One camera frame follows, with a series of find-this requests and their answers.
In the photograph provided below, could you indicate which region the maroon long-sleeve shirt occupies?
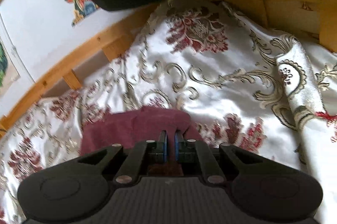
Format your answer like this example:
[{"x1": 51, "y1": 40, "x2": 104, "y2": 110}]
[{"x1": 80, "y1": 107, "x2": 202, "y2": 177}]

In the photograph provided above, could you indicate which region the floral satin bedspread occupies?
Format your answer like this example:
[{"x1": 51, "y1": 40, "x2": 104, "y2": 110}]
[{"x1": 1, "y1": 0, "x2": 336, "y2": 223}]

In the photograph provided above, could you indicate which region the blond cartoon boy poster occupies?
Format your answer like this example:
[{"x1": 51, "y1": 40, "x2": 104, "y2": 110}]
[{"x1": 0, "y1": 41, "x2": 20, "y2": 96}]

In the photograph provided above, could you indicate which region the white wall conduit pipe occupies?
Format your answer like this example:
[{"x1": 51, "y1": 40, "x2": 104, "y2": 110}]
[{"x1": 0, "y1": 17, "x2": 35, "y2": 86}]

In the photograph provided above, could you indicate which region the wooden bed frame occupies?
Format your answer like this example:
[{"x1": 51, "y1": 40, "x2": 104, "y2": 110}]
[{"x1": 1, "y1": 0, "x2": 336, "y2": 132}]

